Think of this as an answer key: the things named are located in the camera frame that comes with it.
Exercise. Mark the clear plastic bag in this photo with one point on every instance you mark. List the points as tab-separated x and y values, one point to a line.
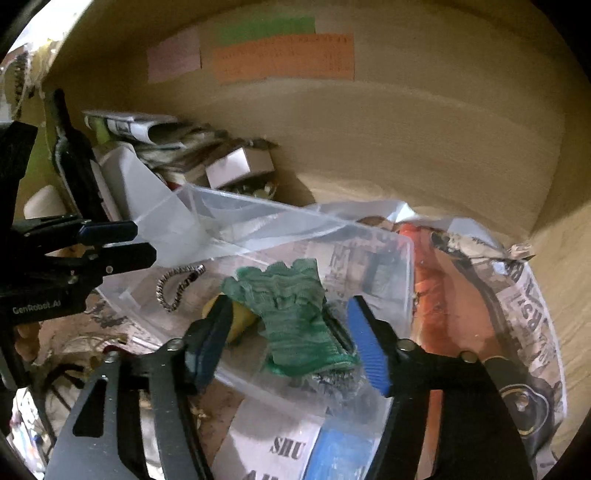
221	217

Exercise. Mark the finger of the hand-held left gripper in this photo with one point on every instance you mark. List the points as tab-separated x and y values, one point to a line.
131	258
108	230

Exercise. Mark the orange cloth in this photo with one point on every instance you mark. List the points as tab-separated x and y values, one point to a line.
443	300

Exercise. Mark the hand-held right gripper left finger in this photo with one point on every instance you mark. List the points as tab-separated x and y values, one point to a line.
208	353

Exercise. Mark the orange paper note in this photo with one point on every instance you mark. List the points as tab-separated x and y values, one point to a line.
284	57

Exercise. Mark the folded newspaper bundle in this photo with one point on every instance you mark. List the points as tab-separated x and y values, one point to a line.
131	127

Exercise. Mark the yellow soft object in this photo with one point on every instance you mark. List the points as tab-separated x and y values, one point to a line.
235	321

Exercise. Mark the clear plastic storage box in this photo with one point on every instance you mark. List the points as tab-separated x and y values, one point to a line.
258	258

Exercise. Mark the small white cardboard box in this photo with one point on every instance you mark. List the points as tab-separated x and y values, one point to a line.
238	167

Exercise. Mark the person's left hand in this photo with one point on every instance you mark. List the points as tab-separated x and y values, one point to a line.
25	341

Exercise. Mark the green knit glove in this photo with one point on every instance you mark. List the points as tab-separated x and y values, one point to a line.
291	318

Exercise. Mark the black round device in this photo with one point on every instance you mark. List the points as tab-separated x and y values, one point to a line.
524	404

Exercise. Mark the grey speckled cloth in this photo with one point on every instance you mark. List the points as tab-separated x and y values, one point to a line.
334	385

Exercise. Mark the pink paper note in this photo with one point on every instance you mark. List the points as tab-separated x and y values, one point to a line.
174	57

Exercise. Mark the white printed paper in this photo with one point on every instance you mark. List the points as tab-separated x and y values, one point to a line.
272	450

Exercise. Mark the green paper note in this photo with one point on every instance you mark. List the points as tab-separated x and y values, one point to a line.
265	30

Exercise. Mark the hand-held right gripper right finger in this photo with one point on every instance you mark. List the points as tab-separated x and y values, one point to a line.
369	350

